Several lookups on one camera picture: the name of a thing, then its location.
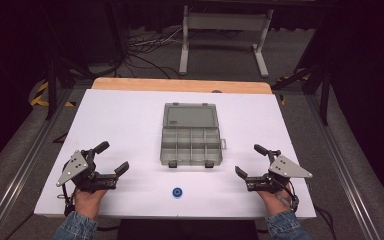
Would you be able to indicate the black metal stand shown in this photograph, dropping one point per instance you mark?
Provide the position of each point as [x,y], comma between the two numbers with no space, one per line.
[325,96]

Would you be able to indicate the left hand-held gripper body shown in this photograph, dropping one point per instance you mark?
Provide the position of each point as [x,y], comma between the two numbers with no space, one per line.
[80,173]

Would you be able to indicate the clear plastic compartment box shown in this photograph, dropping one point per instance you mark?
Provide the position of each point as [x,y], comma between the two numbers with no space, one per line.
[191,140]

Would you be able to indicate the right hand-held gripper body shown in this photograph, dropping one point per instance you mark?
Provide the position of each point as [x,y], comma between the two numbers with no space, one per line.
[285,168]

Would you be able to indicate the white table board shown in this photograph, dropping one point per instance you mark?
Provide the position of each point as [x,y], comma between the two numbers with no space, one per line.
[133,126]

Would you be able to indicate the person's right hand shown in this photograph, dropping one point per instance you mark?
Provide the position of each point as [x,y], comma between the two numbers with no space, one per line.
[276,201]

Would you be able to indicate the white metal stand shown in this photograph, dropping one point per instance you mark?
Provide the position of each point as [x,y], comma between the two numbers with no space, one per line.
[225,21]

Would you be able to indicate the aluminium floor rail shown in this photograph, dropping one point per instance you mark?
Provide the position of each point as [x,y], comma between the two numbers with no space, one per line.
[341,166]
[23,166]

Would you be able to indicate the person's left hand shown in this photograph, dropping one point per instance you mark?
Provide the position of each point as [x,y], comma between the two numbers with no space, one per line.
[87,201]

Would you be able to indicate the small blue round spool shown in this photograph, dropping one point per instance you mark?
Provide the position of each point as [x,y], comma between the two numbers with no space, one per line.
[177,192]

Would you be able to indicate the yellow black hazard tape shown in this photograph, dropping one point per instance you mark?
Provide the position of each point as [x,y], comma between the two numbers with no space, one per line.
[40,96]

